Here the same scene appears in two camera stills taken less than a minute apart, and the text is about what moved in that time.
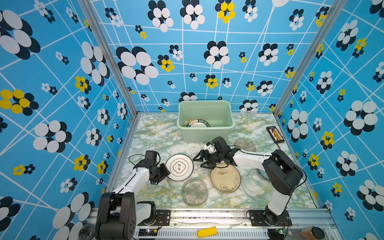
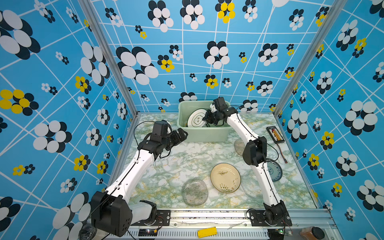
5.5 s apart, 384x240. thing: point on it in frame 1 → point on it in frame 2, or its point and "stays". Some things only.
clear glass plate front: (194, 192) stays
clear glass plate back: (245, 144) stays
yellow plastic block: (207, 232) stays
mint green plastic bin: (202, 121) stays
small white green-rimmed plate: (180, 167) → (195, 119)
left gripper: (165, 172) → (177, 139)
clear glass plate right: (256, 185) stays
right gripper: (203, 153) → (207, 117)
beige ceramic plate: (226, 179) stays
